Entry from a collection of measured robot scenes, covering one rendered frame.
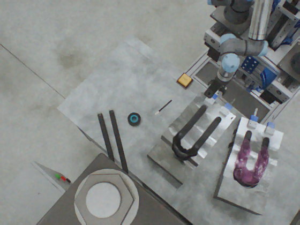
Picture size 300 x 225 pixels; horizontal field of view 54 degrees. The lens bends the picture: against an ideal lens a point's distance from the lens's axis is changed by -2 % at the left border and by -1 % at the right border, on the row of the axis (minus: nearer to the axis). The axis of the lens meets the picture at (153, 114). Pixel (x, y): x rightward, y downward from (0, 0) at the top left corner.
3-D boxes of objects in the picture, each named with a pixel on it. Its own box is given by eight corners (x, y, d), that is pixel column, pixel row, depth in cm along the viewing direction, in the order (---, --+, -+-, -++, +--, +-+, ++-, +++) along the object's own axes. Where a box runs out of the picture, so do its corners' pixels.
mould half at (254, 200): (239, 119, 185) (244, 114, 174) (279, 135, 182) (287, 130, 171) (212, 197, 170) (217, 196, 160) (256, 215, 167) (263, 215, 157)
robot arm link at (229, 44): (240, 42, 148) (241, 61, 145) (217, 40, 148) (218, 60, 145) (245, 32, 141) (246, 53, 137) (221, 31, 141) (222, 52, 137)
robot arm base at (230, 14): (233, -1, 184) (238, -12, 175) (253, 13, 181) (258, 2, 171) (218, 14, 180) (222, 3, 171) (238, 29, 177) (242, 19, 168)
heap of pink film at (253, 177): (241, 136, 175) (245, 133, 168) (270, 148, 173) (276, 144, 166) (227, 178, 168) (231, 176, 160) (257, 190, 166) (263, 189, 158)
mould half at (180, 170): (198, 95, 189) (201, 87, 177) (232, 120, 184) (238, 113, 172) (147, 156, 177) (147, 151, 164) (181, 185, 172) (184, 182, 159)
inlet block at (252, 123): (251, 108, 184) (254, 105, 179) (259, 111, 184) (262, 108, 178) (245, 127, 180) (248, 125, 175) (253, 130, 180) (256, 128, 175)
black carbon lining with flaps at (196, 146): (202, 104, 180) (204, 98, 171) (223, 120, 177) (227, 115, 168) (165, 148, 172) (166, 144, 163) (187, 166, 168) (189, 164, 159)
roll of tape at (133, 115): (132, 128, 182) (131, 127, 179) (125, 118, 184) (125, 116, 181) (143, 122, 183) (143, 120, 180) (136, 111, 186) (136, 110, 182)
